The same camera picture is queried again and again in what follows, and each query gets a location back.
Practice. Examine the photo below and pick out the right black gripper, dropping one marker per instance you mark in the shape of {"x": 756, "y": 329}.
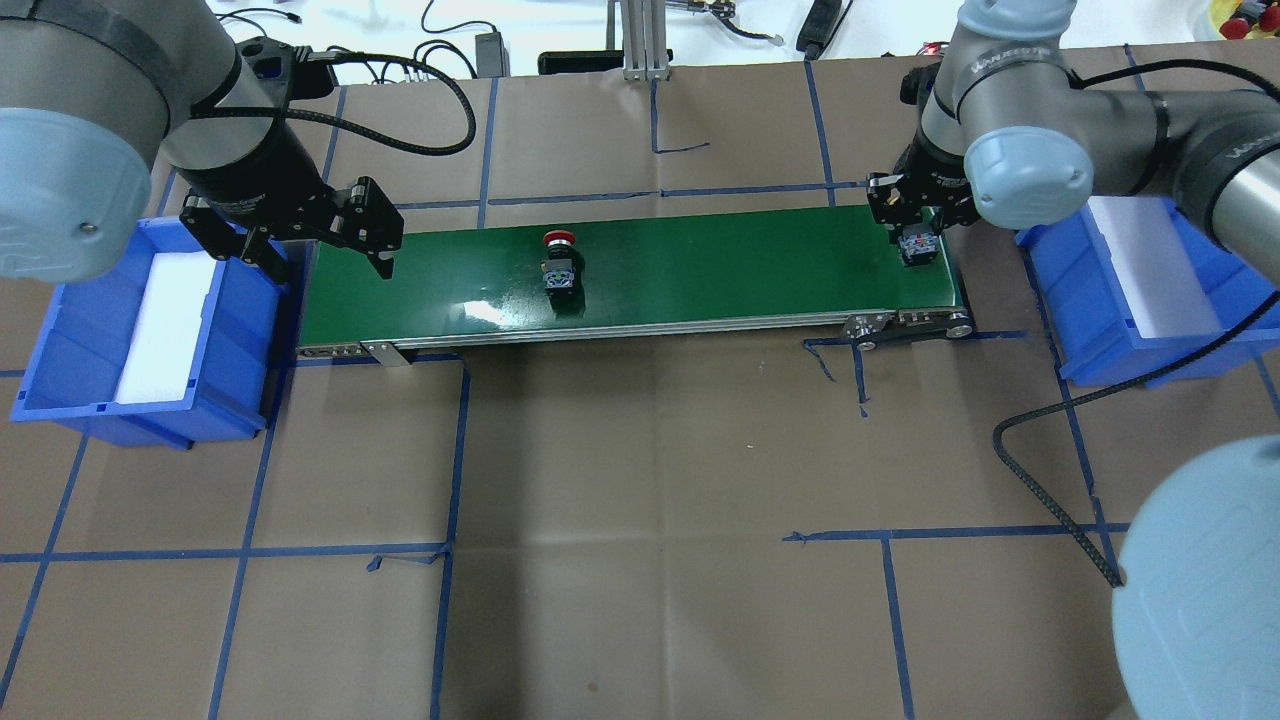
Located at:
{"x": 935, "y": 178}

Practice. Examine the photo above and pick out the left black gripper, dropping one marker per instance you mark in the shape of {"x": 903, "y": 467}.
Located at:
{"x": 262, "y": 162}

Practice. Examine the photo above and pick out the yellow push button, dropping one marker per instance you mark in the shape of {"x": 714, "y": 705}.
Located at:
{"x": 918, "y": 245}

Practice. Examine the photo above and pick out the red push button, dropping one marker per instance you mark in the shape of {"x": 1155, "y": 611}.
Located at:
{"x": 561, "y": 268}

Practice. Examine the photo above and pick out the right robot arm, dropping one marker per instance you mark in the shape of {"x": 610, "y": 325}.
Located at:
{"x": 1009, "y": 133}

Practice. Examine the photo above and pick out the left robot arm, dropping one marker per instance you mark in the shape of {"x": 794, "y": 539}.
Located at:
{"x": 94, "y": 92}

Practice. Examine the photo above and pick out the green conveyor belt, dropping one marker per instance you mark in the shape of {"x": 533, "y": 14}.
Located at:
{"x": 637, "y": 277}

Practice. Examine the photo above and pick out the white foam pad left bin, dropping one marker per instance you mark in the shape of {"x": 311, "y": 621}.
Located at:
{"x": 166, "y": 331}

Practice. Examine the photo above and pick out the white foam pad bin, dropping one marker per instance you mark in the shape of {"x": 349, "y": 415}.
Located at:
{"x": 1153, "y": 268}
{"x": 166, "y": 331}

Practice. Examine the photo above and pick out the left blue plastic bin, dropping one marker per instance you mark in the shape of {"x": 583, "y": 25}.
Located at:
{"x": 80, "y": 352}

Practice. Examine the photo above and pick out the blue plastic bin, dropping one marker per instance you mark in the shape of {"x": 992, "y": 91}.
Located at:
{"x": 1093, "y": 324}
{"x": 80, "y": 352}

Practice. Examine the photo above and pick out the right blue plastic bin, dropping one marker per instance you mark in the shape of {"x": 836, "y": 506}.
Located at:
{"x": 1093, "y": 324}

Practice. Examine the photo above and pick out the white foam pad right bin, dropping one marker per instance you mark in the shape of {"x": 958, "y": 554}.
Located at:
{"x": 1153, "y": 268}

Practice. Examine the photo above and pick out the black power adapter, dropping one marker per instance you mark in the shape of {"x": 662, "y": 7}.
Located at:
{"x": 491, "y": 55}

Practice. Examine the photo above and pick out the aluminium frame post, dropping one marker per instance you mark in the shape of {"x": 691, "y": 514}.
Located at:
{"x": 639, "y": 30}

